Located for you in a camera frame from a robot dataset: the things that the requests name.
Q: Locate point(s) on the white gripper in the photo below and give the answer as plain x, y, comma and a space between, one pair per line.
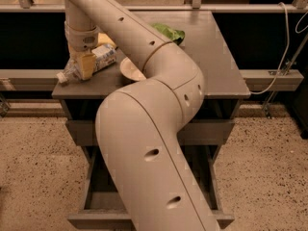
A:
81, 39

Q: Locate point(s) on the clear plastic water bottle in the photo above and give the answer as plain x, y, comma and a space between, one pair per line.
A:
105, 56

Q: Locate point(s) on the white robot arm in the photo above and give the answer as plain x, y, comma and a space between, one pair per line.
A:
137, 126

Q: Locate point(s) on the closed grey upper drawer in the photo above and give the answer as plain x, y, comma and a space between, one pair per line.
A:
198, 132

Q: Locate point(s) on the grey wooden drawer cabinet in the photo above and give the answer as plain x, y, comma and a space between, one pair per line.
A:
225, 86

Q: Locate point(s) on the open grey bottom drawer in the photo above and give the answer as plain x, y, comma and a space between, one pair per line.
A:
103, 209

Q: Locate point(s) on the yellow sponge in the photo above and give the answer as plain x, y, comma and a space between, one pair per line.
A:
103, 39

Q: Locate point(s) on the white paper bowl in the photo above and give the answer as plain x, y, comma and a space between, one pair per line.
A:
130, 71

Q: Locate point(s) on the green chip bag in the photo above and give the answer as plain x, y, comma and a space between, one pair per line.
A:
177, 36

